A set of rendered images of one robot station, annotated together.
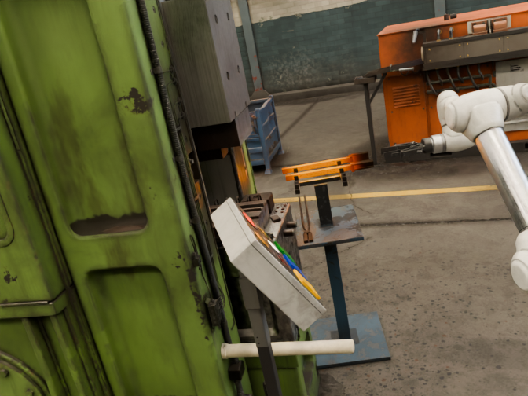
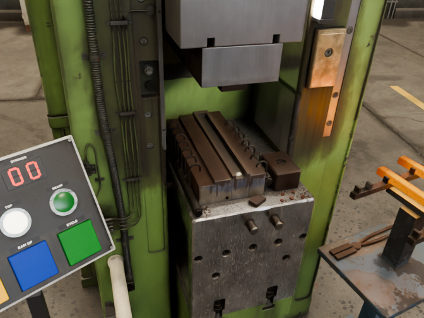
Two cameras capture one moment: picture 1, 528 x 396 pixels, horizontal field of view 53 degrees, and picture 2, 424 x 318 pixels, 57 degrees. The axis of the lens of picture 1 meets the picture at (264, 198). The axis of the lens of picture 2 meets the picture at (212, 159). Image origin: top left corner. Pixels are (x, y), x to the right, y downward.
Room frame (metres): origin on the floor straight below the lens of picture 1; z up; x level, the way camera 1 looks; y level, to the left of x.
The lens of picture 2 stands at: (1.28, -0.69, 1.63)
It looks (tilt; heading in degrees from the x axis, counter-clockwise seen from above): 33 degrees down; 56
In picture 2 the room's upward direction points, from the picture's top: 2 degrees clockwise
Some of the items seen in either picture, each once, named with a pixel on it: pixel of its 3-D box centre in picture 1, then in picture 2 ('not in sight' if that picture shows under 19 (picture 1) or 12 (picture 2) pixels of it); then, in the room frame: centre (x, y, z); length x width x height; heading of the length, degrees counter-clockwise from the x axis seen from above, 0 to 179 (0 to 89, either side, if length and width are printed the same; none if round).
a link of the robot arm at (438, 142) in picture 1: (436, 144); not in sight; (2.38, -0.86, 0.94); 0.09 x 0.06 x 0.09; 175
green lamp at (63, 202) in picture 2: not in sight; (64, 202); (1.39, 0.02, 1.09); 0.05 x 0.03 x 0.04; 165
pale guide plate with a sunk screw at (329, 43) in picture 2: not in sight; (325, 58); (2.18, 0.06, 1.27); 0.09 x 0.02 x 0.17; 165
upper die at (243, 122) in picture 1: (188, 133); (214, 40); (1.89, 0.22, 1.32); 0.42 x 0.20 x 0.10; 75
